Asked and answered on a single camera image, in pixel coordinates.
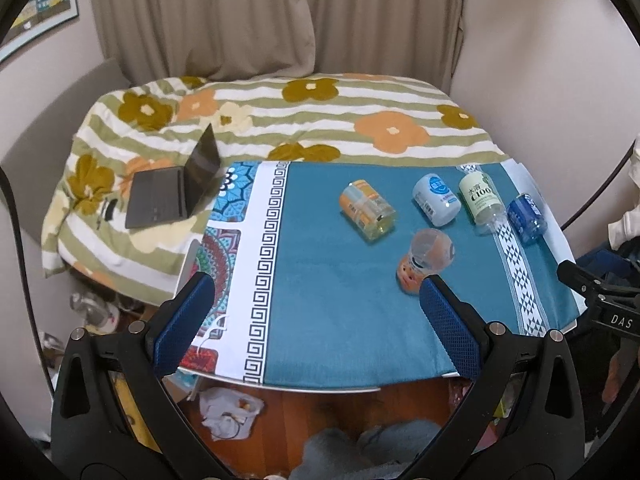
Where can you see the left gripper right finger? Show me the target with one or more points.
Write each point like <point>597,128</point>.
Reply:
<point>522,416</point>

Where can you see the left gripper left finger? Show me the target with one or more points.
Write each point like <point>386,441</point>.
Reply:
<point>113,417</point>

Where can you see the grey headboard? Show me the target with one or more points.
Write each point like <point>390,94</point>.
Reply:
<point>36,161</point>

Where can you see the crumpled white bag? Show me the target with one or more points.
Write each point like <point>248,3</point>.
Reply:
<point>228,414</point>

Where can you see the white blue label cup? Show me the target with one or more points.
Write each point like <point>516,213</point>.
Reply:
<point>436,200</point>

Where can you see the beige curtain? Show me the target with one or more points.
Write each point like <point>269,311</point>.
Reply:
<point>241,39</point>

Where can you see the floral striped bed quilt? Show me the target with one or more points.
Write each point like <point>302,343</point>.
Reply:
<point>361,119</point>

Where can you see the green C100 label cup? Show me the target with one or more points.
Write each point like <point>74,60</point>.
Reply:
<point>483,202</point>

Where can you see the grey cloth on floor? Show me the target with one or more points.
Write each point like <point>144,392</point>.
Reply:
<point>381,452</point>

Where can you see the orange dragon label cup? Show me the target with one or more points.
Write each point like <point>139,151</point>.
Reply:
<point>430,251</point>

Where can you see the dark grey laptop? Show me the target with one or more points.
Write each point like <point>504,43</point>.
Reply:
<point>167,195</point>

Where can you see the blue patterned tablecloth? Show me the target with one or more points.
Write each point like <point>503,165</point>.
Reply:
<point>302,300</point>

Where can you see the framed wall picture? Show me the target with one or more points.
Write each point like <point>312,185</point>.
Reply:
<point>36,19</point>

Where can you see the yellow orange label cup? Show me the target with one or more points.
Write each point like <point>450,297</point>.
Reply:
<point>367,210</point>

